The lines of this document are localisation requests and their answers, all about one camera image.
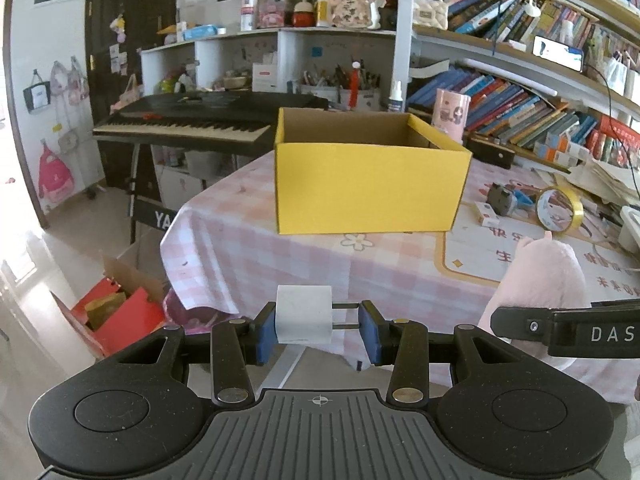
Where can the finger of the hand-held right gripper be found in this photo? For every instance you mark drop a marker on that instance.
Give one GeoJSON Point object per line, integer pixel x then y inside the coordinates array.
{"type": "Point", "coordinates": [520, 325]}

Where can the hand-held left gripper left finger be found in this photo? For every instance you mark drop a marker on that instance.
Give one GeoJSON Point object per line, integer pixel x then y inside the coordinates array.
{"type": "Point", "coordinates": [264, 335]}

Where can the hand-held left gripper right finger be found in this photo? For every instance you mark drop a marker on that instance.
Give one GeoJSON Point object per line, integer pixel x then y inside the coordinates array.
{"type": "Point", "coordinates": [371, 335]}

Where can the white charger plug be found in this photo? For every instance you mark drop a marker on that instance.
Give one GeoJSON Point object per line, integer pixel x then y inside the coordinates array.
{"type": "Point", "coordinates": [305, 316]}

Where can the blue plastic item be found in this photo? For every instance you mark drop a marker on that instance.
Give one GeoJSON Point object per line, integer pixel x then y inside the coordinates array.
{"type": "Point", "coordinates": [526, 199]}

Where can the yellow cardboard box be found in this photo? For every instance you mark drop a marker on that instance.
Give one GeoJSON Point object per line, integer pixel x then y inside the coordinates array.
{"type": "Point", "coordinates": [365, 185]}

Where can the pink checked tablecloth desktop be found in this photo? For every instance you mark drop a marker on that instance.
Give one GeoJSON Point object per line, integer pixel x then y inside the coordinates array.
{"type": "Point", "coordinates": [250, 240]}

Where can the pink plush toy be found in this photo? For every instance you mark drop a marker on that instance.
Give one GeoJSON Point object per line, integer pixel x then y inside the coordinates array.
{"type": "Point", "coordinates": [545, 275]}

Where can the purple cloth bag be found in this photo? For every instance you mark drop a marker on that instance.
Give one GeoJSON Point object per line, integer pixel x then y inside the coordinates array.
{"type": "Point", "coordinates": [192, 315]}

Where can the white plastic container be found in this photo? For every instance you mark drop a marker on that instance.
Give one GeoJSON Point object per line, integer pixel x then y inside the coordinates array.
{"type": "Point", "coordinates": [631, 230]}

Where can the small white box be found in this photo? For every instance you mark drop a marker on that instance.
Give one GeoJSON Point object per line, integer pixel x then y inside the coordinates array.
{"type": "Point", "coordinates": [486, 214]}

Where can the yellow tape roll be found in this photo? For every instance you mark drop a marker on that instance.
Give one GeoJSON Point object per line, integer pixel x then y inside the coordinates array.
{"type": "Point", "coordinates": [576, 212]}

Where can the grey toy car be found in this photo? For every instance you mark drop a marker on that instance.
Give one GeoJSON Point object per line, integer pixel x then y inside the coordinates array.
{"type": "Point", "coordinates": [501, 199]}

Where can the red cardboard box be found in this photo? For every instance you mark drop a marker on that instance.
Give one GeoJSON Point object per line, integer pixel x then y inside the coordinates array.
{"type": "Point", "coordinates": [130, 320]}

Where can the pile of papers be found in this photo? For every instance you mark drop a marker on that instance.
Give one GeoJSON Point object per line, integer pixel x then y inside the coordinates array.
{"type": "Point", "coordinates": [605, 180]}

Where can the black keyboard stand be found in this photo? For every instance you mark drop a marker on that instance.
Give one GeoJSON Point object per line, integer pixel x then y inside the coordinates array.
{"type": "Point", "coordinates": [145, 210]}

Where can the black wooden box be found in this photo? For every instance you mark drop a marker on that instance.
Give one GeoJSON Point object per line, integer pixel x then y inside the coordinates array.
{"type": "Point", "coordinates": [492, 152]}

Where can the red books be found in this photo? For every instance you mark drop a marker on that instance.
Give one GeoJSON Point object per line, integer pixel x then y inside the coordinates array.
{"type": "Point", "coordinates": [620, 140]}

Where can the row of colourful books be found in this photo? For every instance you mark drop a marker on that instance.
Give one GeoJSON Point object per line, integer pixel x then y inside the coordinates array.
{"type": "Point", "coordinates": [505, 105]}
{"type": "Point", "coordinates": [500, 10]}

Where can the pink cartoon tumbler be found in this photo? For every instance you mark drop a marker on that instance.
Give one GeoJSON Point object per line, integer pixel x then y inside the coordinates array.
{"type": "Point", "coordinates": [451, 115]}

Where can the black electronic keyboard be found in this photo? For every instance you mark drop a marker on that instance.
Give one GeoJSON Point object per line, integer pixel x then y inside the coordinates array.
{"type": "Point", "coordinates": [200, 110]}

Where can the white spray bottle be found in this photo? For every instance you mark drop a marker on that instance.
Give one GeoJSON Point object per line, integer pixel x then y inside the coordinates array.
{"type": "Point", "coordinates": [395, 100]}

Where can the red white tube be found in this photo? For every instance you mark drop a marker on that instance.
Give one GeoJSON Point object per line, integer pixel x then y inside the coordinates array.
{"type": "Point", "coordinates": [355, 87]}

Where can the white pen holder with pens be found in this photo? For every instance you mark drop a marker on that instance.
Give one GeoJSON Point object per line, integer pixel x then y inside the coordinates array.
{"type": "Point", "coordinates": [325, 91]}

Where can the white red carton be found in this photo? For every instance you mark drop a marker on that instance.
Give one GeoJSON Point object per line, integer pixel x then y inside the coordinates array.
{"type": "Point", "coordinates": [264, 79]}

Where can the pink backpack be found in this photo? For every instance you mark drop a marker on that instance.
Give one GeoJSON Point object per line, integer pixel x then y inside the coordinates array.
{"type": "Point", "coordinates": [54, 180]}

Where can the pink tote bag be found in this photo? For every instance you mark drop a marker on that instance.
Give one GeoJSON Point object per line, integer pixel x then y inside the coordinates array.
{"type": "Point", "coordinates": [127, 97]}

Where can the white shelf unit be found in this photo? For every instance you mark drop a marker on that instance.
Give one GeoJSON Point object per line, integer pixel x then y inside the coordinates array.
{"type": "Point", "coordinates": [295, 45]}

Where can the blue wipes pack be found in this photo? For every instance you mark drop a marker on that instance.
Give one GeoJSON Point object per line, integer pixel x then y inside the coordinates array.
{"type": "Point", "coordinates": [202, 33]}

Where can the pink gift box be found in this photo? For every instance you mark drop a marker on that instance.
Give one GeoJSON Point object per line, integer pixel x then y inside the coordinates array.
{"type": "Point", "coordinates": [274, 14]}

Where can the red mushroom jar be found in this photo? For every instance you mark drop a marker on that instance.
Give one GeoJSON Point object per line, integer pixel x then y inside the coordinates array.
{"type": "Point", "coordinates": [303, 15]}

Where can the white quilted handbag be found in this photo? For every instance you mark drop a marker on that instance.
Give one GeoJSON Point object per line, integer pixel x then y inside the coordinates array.
{"type": "Point", "coordinates": [430, 12]}

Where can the white bottle blue cap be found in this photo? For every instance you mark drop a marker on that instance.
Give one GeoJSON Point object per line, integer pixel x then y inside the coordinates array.
{"type": "Point", "coordinates": [248, 10]}

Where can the black door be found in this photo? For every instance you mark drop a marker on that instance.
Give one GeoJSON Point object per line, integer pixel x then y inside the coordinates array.
{"type": "Point", "coordinates": [135, 35]}

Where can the white yellow bottle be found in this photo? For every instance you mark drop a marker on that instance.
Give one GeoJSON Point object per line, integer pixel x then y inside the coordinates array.
{"type": "Point", "coordinates": [324, 10]}

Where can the black white tote bag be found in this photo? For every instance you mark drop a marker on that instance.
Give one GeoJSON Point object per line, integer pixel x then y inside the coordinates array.
{"type": "Point", "coordinates": [36, 96]}

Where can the floral pink ornament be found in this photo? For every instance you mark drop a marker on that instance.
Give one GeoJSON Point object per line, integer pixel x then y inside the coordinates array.
{"type": "Point", "coordinates": [355, 2]}

